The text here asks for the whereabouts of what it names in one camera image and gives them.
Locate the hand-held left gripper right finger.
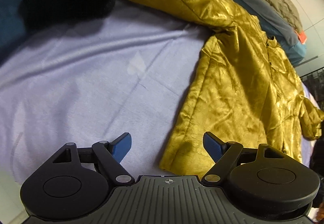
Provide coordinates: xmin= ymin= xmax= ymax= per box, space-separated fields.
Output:
xmin=202 ymin=132 xmax=303 ymax=186

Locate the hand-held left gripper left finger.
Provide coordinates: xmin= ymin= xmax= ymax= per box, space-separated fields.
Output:
xmin=52 ymin=132 xmax=135 ymax=186

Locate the gold satin jacket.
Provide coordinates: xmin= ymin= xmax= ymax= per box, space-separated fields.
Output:
xmin=117 ymin=0 xmax=324 ymax=175

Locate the purple floral blanket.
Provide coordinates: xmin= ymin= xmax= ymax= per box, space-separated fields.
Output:
xmin=0 ymin=0 xmax=324 ymax=184

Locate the black wire rack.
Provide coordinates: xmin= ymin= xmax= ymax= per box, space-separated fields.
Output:
xmin=300 ymin=67 xmax=324 ymax=110

